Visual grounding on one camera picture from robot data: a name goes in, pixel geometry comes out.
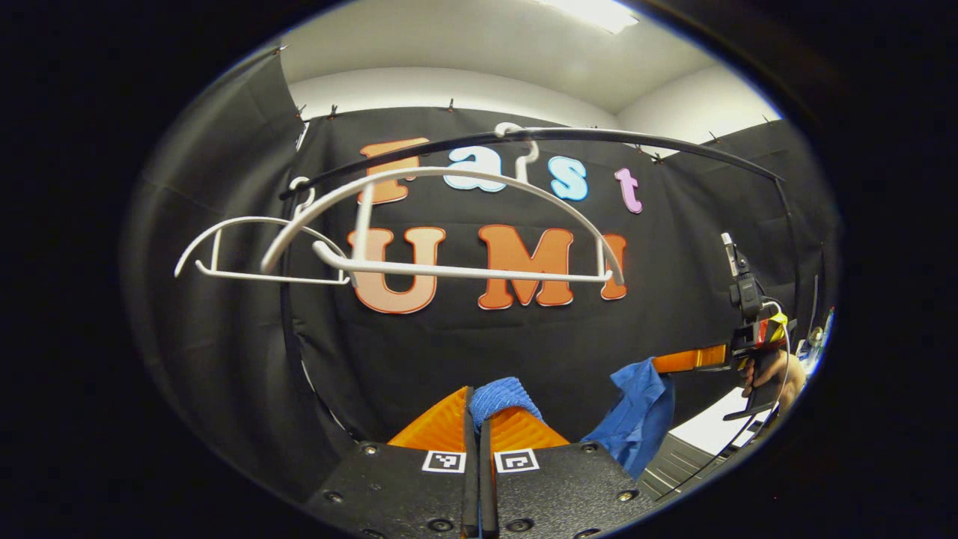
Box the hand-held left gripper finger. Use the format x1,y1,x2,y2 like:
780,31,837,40
303,386,480,539
479,406,663,539

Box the blue corduroy jacket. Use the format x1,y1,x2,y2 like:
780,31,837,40
468,358,676,480

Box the white plastic hanger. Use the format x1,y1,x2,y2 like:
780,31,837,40
260,122,628,287
174,177,351,287

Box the black clothes rack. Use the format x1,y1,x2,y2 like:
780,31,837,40
278,127,805,450

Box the white metal cabinet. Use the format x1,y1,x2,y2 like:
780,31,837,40
644,388,779,499

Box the black backdrop cloth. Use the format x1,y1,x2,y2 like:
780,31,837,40
123,49,839,502

